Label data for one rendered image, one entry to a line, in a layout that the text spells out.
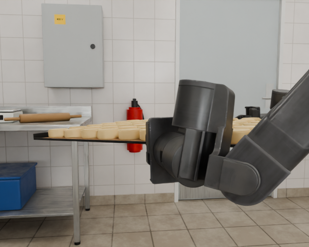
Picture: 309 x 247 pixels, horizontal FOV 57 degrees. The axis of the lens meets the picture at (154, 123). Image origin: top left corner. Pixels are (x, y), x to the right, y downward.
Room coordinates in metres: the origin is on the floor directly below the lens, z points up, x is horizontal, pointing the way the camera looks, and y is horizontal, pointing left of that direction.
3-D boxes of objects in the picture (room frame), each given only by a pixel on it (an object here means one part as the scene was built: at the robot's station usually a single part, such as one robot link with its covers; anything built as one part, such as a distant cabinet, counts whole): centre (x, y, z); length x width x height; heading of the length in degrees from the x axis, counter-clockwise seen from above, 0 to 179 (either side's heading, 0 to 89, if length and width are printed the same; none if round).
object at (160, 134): (0.41, -0.03, 1.00); 0.07 x 0.07 x 0.10; 12
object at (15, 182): (2.23, 1.19, 0.36); 0.46 x 0.38 x 0.26; 8
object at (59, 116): (2.15, 0.82, 0.91); 0.56 x 0.06 x 0.06; 125
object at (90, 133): (0.66, 0.15, 0.99); 0.05 x 0.05 x 0.02
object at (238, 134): (0.48, -0.14, 1.01); 0.05 x 0.05 x 0.02
